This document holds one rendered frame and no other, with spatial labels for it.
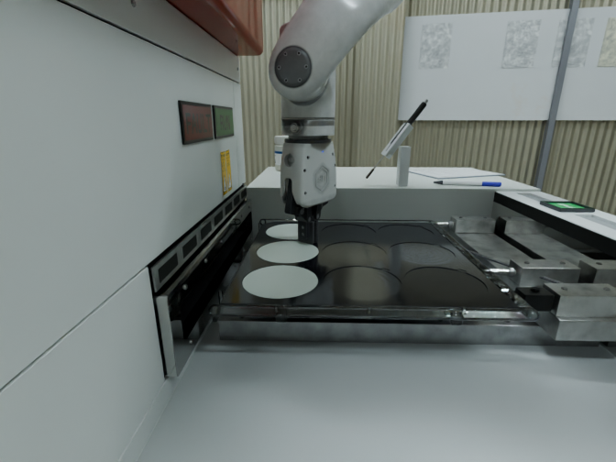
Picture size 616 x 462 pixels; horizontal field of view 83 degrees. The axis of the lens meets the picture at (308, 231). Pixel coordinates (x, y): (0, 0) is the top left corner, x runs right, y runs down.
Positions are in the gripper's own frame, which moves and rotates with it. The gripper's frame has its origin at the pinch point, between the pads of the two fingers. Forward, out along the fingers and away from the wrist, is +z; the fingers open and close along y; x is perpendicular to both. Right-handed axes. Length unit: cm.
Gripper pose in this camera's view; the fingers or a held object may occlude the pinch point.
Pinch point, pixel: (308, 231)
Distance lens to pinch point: 60.5
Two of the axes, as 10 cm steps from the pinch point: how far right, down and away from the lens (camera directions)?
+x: -8.0, -1.8, 5.8
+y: 6.1, -2.4, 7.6
